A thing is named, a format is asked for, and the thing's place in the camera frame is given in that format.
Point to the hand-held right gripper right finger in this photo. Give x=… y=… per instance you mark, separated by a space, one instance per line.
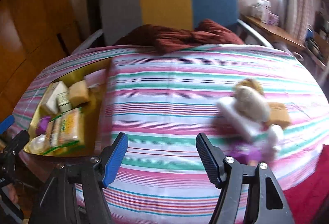
x=209 y=159

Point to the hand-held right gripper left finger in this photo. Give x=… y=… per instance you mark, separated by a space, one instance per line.
x=115 y=159

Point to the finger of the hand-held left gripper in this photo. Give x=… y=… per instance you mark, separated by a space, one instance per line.
x=16 y=141
x=7 y=121

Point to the white plastic bag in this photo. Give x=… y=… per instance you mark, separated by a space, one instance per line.
x=38 y=144

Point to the purple item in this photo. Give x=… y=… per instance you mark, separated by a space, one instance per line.
x=43 y=123

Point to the gold metal tin box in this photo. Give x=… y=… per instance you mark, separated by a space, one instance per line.
x=99 y=116

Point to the white cardboard box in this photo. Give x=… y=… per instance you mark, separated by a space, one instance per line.
x=50 y=100

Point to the white rectangular bar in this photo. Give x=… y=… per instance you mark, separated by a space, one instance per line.
x=239 y=121

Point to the green and yellow snack packet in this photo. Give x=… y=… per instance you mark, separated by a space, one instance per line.
x=69 y=127

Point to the small green and white box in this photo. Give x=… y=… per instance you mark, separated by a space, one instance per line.
x=63 y=102

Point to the white and purple packet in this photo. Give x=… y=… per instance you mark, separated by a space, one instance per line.
x=273 y=140

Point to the striped bedsheet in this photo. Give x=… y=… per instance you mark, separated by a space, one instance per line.
x=180 y=90

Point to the red cloth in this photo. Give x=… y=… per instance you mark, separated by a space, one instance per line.
x=308 y=188

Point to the reddish brown cloth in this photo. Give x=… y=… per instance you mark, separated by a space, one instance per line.
x=180 y=35

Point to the wooden shelf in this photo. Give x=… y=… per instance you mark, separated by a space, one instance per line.
x=277 y=31

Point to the pink and white carton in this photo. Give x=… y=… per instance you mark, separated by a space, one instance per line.
x=273 y=18

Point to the small white carton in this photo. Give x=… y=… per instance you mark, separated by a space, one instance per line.
x=253 y=10

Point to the cluttered wooden rack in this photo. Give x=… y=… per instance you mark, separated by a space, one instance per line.
x=318 y=44

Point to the blue container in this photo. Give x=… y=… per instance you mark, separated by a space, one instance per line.
x=309 y=33

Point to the grey yellow blue headboard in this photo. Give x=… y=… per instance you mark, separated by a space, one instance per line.
x=164 y=0

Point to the white bed rail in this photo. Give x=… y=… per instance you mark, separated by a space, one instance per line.
x=87 y=40
x=254 y=34

